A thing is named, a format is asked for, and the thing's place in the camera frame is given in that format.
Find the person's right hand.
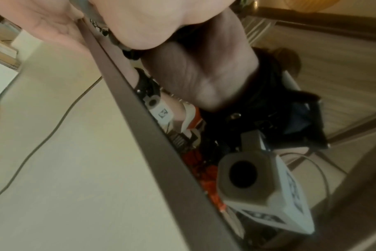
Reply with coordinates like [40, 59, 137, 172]
[0, 0, 238, 50]

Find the black wall-mounted television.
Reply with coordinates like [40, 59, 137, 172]
[68, 0, 376, 251]

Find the white cabinet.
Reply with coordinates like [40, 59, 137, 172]
[0, 57, 21, 101]

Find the black hanging wall cable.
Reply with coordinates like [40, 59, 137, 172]
[0, 76, 103, 206]

